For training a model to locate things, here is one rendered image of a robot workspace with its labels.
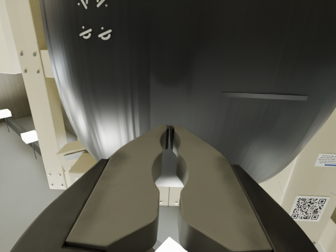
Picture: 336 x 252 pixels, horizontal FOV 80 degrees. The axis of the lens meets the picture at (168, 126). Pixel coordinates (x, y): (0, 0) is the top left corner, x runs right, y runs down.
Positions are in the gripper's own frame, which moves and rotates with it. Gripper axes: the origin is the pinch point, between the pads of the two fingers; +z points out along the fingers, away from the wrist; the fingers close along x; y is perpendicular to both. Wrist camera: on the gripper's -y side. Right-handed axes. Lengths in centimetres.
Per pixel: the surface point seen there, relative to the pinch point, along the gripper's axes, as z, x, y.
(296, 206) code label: 19.4, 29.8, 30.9
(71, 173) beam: 44, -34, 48
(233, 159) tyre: 5.1, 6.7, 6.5
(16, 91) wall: 957, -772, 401
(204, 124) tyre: 4.1, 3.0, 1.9
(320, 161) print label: 20.8, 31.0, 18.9
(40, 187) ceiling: 414, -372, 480
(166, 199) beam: 42, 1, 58
